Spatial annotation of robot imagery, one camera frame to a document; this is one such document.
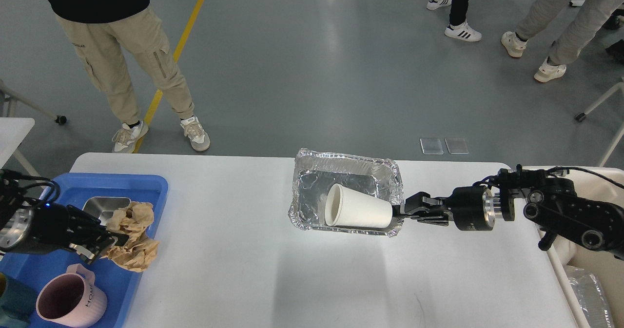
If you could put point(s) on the pink ribbed mug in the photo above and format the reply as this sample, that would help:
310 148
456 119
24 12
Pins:
72 299

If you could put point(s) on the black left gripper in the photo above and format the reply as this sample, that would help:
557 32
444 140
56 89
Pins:
44 230

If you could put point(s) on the aluminium foil tray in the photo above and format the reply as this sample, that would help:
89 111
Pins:
316 172

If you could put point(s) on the person in black trousers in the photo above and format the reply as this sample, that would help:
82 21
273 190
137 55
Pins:
458 27

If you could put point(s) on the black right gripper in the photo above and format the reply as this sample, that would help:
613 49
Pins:
472 208

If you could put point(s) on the brown paper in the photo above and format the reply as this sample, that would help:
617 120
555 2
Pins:
139 251

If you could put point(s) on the foil tray inside bin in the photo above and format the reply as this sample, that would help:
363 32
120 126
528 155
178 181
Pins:
591 296

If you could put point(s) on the white cup inside bin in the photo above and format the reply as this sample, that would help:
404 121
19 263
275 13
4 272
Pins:
565 249

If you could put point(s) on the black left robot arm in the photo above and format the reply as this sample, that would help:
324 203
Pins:
28 192

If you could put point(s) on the beige plastic bin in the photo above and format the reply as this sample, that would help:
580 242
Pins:
605 268

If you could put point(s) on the teal object at corner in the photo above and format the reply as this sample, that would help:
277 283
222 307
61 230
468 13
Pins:
17 302

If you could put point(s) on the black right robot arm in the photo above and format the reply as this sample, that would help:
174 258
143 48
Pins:
551 202

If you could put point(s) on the blue plastic tray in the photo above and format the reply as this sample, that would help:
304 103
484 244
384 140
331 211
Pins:
119 285

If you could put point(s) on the white paper cup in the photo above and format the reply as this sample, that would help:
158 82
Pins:
350 208

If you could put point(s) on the white side table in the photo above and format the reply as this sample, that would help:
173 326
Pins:
13 131

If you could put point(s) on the stainless steel rectangular container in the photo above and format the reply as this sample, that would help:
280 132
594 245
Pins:
103 207

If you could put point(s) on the person in black sweater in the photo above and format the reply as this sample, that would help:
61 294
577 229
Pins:
100 30

